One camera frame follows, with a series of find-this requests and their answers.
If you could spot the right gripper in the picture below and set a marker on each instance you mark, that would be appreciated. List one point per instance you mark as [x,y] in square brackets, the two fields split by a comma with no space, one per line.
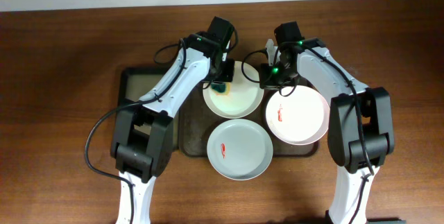
[267,82]

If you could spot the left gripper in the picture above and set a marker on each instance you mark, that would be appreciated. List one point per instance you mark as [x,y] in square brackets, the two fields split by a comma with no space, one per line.
[225,77]

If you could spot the pinkish white plate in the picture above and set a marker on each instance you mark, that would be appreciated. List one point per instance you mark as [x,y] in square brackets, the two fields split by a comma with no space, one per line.
[297,115]

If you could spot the green yellow sponge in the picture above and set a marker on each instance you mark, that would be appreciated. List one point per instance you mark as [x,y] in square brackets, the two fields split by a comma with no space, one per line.
[220,89]

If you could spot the light grey plate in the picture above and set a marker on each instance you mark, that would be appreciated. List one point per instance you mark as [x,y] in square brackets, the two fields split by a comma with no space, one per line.
[239,149]

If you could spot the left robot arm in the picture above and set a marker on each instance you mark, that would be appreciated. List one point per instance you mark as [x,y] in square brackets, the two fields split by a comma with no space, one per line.
[143,136]

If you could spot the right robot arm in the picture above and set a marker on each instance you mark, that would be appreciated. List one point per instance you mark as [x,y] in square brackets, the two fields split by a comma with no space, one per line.
[360,131]

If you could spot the large brown serving tray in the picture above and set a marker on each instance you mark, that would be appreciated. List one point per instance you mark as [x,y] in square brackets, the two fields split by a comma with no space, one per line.
[196,122]

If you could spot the small black water tray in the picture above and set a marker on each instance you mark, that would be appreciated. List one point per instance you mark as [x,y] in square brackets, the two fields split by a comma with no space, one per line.
[136,82]

